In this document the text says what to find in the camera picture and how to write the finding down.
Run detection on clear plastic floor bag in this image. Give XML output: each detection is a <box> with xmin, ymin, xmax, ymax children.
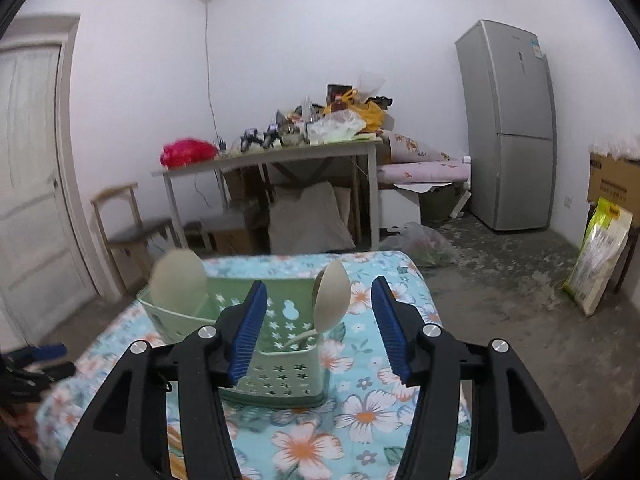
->
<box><xmin>380</xmin><ymin>222</ymin><xmax>457</xmax><ymax>267</ymax></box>

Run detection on clear plastic wrap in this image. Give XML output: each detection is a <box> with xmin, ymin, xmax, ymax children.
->
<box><xmin>590</xmin><ymin>134</ymin><xmax>640</xmax><ymax>162</ymax></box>

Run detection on white plastic bag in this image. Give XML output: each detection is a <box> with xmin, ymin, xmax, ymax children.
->
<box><xmin>306</xmin><ymin>110</ymin><xmax>367</xmax><ymax>145</ymax></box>

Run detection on white rice paddle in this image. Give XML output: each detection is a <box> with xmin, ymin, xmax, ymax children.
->
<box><xmin>150</xmin><ymin>250</ymin><xmax>208</xmax><ymax>318</ymax></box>

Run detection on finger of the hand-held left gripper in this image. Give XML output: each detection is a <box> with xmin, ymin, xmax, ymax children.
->
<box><xmin>15</xmin><ymin>342</ymin><xmax>69</xmax><ymax>364</ymax></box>
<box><xmin>30</xmin><ymin>362</ymin><xmax>77</xmax><ymax>382</ymax></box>

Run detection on brown cardboard box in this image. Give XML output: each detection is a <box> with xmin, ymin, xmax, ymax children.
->
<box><xmin>587</xmin><ymin>150</ymin><xmax>640</xmax><ymax>211</ymax></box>

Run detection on wooden chair with dark seat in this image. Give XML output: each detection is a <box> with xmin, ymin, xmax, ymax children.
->
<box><xmin>90</xmin><ymin>182</ymin><xmax>178</xmax><ymax>291</ymax></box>

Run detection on wall cable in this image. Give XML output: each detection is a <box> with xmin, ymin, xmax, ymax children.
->
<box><xmin>202</xmin><ymin>2</ymin><xmax>224</xmax><ymax>147</ymax></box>

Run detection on grey desk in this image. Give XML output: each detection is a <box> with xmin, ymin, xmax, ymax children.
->
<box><xmin>151</xmin><ymin>137</ymin><xmax>383</xmax><ymax>252</ymax></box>

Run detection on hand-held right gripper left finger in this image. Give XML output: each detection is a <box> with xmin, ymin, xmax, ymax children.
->
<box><xmin>54</xmin><ymin>280</ymin><xmax>268</xmax><ymax>480</ymax></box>

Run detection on white sack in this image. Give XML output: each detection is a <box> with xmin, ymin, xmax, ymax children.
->
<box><xmin>269</xmin><ymin>182</ymin><xmax>357</xmax><ymax>254</ymax></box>

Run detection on white door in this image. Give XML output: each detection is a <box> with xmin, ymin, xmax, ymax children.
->
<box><xmin>0</xmin><ymin>14</ymin><xmax>103</xmax><ymax>333</ymax></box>

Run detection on floral blue tablecloth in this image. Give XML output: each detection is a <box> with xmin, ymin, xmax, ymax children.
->
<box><xmin>35</xmin><ymin>250</ymin><xmax>473</xmax><ymax>480</ymax></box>

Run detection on yellow white rice bag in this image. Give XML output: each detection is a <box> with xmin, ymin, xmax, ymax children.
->
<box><xmin>562</xmin><ymin>196</ymin><xmax>635</xmax><ymax>317</ymax></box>

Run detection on translucent plastic spoon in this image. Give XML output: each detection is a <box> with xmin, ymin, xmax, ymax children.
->
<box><xmin>282</xmin><ymin>260</ymin><xmax>352</xmax><ymax>353</ymax></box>

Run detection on silver refrigerator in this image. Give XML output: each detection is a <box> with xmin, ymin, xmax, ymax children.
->
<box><xmin>455</xmin><ymin>20</ymin><xmax>557</xmax><ymax>233</ymax></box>

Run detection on rolled floral mats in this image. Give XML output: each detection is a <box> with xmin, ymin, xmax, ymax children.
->
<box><xmin>375</xmin><ymin>157</ymin><xmax>472</xmax><ymax>187</ymax></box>

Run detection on dark stool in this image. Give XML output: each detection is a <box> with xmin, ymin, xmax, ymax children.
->
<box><xmin>612</xmin><ymin>226</ymin><xmax>640</xmax><ymax>294</ymax></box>

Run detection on green plastic utensil holder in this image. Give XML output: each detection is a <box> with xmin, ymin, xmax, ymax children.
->
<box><xmin>136</xmin><ymin>265</ymin><xmax>335</xmax><ymax>408</ymax></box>

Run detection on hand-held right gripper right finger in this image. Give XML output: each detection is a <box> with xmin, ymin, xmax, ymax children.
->
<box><xmin>371</xmin><ymin>276</ymin><xmax>581</xmax><ymax>480</ymax></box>

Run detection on red plastic bag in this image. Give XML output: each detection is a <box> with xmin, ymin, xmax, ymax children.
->
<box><xmin>160</xmin><ymin>137</ymin><xmax>218</xmax><ymax>169</ymax></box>

